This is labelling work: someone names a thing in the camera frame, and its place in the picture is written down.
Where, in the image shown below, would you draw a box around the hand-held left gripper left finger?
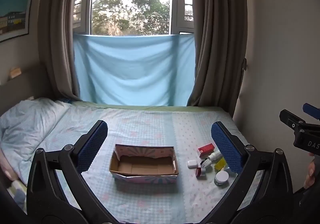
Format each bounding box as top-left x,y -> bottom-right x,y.
26,119 -> 118,224

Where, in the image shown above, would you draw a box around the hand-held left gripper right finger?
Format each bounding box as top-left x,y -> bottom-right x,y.
200,121 -> 293,224

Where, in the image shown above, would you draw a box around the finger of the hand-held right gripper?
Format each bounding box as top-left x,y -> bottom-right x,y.
279,109 -> 307,131
302,103 -> 320,121

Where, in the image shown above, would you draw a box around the white pill bottle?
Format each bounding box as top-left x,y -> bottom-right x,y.
207,150 -> 222,163

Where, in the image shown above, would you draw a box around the yellow tape roll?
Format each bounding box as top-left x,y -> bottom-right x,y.
214,158 -> 227,172

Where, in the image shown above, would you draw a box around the red carton box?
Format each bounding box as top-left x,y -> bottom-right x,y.
198,143 -> 216,158

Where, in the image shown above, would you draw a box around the white cream jar black lid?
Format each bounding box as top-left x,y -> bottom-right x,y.
214,171 -> 230,187

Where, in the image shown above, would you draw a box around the red lid jar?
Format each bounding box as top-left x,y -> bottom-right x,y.
195,167 -> 207,180

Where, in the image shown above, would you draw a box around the cardboard box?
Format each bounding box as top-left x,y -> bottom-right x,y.
109,144 -> 180,184

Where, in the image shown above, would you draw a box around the person's right hand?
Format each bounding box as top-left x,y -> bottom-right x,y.
303,151 -> 320,190

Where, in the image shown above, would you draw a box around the floral checked bedsheet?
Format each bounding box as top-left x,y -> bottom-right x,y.
0,104 -> 265,224

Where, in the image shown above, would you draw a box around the pale blue pillow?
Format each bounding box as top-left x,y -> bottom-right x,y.
0,97 -> 72,181

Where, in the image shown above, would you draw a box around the grey headboard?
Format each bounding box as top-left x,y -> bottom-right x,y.
0,64 -> 52,116

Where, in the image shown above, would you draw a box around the light blue hanging cloth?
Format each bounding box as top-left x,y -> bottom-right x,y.
73,33 -> 196,107

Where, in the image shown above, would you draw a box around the brown curtain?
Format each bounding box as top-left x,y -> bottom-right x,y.
37,0 -> 97,102
187,0 -> 254,120

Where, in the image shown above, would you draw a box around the small tan object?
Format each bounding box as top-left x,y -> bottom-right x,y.
9,67 -> 23,80

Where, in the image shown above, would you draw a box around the wall poster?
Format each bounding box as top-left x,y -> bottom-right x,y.
0,0 -> 34,43

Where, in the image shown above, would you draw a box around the window frame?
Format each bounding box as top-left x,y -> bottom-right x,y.
72,0 -> 196,38

